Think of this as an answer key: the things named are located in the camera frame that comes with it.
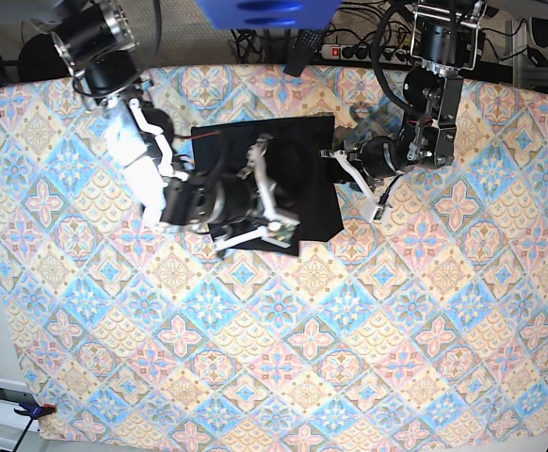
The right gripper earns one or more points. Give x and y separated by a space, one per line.
230 204

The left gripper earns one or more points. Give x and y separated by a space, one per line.
376 159

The dark navy T-shirt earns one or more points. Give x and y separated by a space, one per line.
304 184

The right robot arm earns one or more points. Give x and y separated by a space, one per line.
96 43

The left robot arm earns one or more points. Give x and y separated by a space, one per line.
444 39

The patterned colourful tablecloth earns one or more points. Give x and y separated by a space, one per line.
426 330

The blue plastic box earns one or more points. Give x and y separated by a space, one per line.
265 14

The black round floor base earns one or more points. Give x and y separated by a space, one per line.
40 61

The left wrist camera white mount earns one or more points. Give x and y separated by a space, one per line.
372 207

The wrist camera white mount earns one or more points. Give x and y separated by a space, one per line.
263 219
372 207

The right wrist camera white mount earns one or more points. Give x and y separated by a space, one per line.
263 219

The white power strip red switch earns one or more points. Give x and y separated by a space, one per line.
362 53

